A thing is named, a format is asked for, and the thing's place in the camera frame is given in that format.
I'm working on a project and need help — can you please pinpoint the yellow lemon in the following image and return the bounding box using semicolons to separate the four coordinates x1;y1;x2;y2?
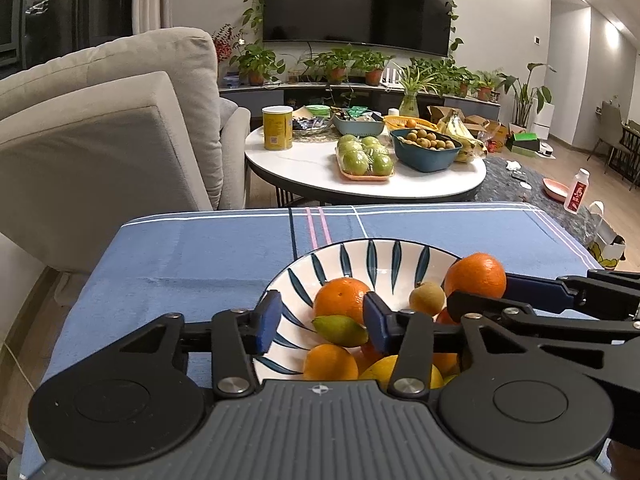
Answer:
358;355;445;391

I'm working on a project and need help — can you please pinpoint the dining chair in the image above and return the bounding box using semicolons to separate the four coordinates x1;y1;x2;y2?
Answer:
619;119;640;187
592;100;627;162

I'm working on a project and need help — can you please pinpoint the pile of longans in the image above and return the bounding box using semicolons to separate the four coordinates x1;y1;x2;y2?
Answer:
397;130;457;151

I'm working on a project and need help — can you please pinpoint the black television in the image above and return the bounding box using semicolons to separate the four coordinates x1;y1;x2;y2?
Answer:
262;0;449;58

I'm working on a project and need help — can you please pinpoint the tall leafy floor plant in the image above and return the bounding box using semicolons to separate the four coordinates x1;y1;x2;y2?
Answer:
500;62;557;129

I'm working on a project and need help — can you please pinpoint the paper bag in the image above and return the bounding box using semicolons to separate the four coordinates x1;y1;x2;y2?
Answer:
587;201;627;269

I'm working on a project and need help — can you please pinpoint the cardboard box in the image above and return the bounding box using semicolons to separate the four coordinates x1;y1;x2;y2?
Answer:
427;105;464;124
465;115;512;154

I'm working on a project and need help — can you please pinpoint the teal snack bowl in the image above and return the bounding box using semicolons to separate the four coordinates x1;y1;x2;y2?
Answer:
332;111;386;137

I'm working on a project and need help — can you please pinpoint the striped white bowl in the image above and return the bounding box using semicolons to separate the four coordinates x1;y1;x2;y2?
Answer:
252;240;463;380

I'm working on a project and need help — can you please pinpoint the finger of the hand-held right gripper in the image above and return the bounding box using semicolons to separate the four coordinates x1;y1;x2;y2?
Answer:
504;269;640;320
446;291;640;396

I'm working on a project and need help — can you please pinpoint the dark window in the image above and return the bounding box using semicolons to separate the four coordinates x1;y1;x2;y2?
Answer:
0;0;136;78

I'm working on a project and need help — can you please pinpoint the orange basket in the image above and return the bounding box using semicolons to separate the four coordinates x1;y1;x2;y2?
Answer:
384;115;439;131

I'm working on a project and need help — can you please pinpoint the bunch of bananas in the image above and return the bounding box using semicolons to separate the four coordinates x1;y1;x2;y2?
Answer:
437;109;489;164

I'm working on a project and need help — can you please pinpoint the green box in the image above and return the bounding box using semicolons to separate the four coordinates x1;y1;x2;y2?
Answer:
507;131;541;154

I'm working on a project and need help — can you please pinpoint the potted green plant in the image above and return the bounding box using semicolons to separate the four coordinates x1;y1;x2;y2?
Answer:
410;57;463;92
450;67;477;99
472;70;504;103

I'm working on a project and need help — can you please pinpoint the blue basin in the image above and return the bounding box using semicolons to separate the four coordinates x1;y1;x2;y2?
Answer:
390;129;464;174

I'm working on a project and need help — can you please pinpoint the longan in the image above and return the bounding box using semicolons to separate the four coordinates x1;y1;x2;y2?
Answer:
409;281;447;317

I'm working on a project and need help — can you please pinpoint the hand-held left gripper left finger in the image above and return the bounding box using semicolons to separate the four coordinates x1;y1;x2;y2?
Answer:
117;291;284;397

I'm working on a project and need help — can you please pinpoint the white air purifier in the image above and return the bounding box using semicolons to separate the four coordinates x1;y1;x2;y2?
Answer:
530;103;557;139

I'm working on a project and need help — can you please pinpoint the beige recliner sofa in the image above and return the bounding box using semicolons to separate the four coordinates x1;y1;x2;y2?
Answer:
0;27;252;273

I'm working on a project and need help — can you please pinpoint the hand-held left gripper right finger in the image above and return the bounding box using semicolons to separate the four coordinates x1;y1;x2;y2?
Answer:
363;292;540;398

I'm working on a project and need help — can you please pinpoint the white bottle with red label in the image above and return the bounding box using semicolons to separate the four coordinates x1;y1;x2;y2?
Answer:
564;169;591;215

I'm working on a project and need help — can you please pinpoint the pack of green apples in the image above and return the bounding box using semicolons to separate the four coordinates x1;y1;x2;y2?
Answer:
335;135;397;185

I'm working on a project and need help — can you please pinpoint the round white coffee table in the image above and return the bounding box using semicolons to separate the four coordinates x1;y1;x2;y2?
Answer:
245;124;488;207

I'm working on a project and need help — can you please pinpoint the grey pillow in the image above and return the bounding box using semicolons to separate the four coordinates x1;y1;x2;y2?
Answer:
217;97;237;136

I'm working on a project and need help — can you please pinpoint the blue striped tablecloth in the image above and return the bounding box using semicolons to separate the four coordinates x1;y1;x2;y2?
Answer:
20;202;608;480

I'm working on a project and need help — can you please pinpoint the white cable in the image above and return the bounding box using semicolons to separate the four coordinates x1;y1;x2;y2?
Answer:
0;339;32;393

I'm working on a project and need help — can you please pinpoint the green lemon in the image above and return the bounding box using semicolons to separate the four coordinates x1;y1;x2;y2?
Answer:
311;314;369;348

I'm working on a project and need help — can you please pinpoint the grey speckled table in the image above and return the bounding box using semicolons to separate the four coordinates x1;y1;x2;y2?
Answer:
472;155;602;252

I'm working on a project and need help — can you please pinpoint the potted pothos plant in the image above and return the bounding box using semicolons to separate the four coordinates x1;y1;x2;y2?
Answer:
350;49;397;87
304;46;352;85
231;44;287;86

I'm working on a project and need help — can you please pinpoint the red flower arrangement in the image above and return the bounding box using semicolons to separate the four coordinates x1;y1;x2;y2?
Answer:
212;24;247;66

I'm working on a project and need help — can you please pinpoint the glass dish of candies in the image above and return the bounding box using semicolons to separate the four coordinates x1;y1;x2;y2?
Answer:
292;116;334;134

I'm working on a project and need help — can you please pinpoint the white crumpled tissue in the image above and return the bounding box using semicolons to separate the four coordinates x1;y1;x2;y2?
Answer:
505;160;532;189

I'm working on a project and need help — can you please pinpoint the yellow canister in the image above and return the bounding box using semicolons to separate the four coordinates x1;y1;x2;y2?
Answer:
262;106;295;151

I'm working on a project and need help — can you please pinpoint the spider plant in glass vase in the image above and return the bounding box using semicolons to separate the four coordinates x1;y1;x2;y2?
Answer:
395;66;442;117

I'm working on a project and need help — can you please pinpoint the pink bowl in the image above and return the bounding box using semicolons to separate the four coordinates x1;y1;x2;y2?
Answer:
542;177;571;200

